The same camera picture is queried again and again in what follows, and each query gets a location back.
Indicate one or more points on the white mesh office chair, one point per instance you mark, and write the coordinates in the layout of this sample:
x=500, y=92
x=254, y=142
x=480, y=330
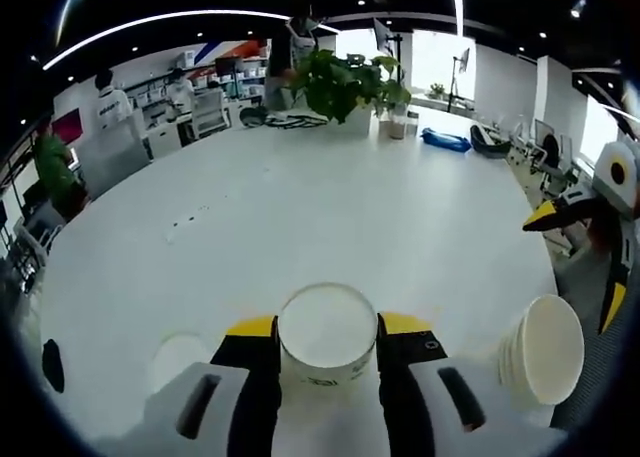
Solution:
x=210, y=112

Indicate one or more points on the pink wall screen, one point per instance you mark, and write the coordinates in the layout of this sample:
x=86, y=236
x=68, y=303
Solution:
x=67, y=124

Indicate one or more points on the row of office chairs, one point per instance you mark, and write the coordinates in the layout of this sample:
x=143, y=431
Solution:
x=547, y=152

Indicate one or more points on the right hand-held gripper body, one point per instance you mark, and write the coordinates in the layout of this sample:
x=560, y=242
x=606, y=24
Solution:
x=622, y=177

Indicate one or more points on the curved ceiling light strip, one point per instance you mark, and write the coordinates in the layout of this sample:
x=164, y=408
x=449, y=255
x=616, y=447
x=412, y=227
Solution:
x=150, y=22

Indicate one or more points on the pale grey chair back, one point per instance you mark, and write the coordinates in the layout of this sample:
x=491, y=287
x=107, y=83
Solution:
x=112, y=157

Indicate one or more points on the black curved object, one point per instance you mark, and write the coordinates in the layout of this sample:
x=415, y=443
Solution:
x=487, y=144

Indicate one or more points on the potted green plant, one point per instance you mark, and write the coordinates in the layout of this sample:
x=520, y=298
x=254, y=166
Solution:
x=330, y=82

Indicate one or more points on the small potted plant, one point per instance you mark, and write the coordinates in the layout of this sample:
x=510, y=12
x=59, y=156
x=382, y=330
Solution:
x=437, y=91

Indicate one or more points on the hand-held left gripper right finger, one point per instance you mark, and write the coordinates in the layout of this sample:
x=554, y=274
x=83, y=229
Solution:
x=410, y=392

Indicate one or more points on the monitor on black stand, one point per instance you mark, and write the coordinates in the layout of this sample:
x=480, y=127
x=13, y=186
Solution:
x=385, y=34

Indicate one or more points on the shelf of storage boxes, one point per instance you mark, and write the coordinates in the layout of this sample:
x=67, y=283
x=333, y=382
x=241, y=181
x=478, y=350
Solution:
x=240, y=79

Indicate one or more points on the straight ceiling light strip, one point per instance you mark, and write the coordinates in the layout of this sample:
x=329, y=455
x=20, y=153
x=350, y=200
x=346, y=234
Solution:
x=457, y=7

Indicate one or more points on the clear glass jar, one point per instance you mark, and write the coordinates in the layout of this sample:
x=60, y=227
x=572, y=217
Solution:
x=411, y=124

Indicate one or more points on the black tripod stand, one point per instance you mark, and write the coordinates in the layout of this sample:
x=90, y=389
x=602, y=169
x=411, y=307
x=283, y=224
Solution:
x=456, y=87

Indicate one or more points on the single white paper cup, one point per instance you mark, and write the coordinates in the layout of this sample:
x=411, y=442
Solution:
x=180, y=357
x=325, y=327

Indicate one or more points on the glass jar brown contents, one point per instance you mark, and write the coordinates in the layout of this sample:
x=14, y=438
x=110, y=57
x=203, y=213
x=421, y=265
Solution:
x=395, y=128

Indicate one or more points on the blue packet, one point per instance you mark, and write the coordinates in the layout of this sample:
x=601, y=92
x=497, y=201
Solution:
x=445, y=139

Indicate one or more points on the grey mesh office chair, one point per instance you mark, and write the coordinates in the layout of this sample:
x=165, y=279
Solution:
x=582, y=277

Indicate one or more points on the group of paper cups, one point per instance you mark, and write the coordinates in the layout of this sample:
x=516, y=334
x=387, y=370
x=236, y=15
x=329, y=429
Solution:
x=550, y=347

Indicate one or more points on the small black object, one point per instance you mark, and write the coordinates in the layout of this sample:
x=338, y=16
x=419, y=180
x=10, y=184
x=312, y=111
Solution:
x=53, y=367

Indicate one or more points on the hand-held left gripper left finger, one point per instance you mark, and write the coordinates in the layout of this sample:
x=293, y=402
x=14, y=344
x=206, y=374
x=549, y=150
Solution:
x=250, y=387

